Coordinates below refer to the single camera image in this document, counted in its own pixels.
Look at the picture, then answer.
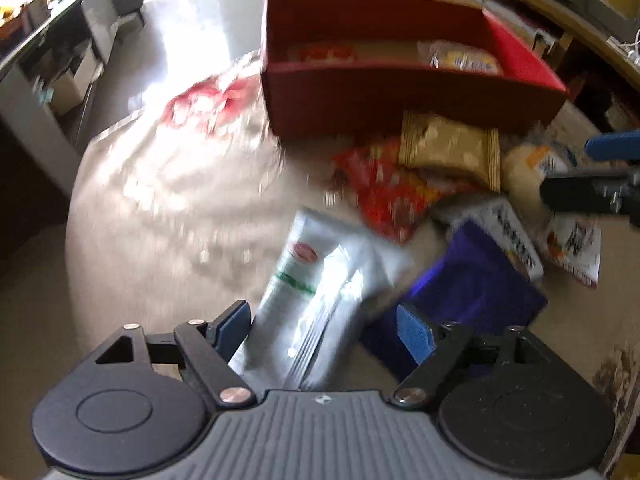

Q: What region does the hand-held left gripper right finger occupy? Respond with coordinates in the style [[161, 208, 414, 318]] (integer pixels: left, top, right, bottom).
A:
[[391, 304, 555, 407]]

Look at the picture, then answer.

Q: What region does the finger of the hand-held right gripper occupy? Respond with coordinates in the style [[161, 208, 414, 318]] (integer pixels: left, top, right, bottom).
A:
[[540, 170, 640, 216], [585, 131, 640, 161]]

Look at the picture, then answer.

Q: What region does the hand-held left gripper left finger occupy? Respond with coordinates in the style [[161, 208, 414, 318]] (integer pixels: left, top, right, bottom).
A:
[[94, 301, 257, 408]]

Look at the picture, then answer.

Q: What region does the white snack packet green stripe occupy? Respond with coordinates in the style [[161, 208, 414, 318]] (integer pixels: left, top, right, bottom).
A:
[[227, 207, 416, 392]]

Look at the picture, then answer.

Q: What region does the silver wafer packet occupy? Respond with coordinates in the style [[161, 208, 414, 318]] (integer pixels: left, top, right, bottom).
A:
[[435, 197, 545, 281]]

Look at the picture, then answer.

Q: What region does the red orange snack packet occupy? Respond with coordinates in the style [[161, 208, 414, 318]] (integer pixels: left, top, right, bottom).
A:
[[332, 137, 476, 246]]

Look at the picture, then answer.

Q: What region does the red cardboard box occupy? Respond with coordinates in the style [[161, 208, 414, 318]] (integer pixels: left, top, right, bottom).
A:
[[260, 0, 568, 138]]

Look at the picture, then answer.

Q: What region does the white red printed packet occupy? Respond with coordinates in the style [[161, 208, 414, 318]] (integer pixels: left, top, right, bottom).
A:
[[537, 212, 602, 290]]

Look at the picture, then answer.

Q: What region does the white bun packet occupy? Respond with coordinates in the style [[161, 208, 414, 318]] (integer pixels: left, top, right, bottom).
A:
[[500, 130, 581, 196]]

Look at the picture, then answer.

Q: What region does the purple snack packet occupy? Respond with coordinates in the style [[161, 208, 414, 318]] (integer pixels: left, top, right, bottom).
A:
[[360, 220, 548, 383]]

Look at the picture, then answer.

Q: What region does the tan cracker packet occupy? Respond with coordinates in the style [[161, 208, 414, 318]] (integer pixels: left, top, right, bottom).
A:
[[398, 110, 502, 193]]

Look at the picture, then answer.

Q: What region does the clear wrapped bread packet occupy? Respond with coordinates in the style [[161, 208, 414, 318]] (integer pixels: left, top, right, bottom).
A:
[[417, 40, 503, 77]]

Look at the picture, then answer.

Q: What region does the dark coffee table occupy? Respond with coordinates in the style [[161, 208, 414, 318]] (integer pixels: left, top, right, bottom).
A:
[[0, 0, 121, 196]]

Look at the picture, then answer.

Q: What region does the white storage box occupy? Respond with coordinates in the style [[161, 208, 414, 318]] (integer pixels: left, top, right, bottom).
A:
[[50, 45, 103, 116]]

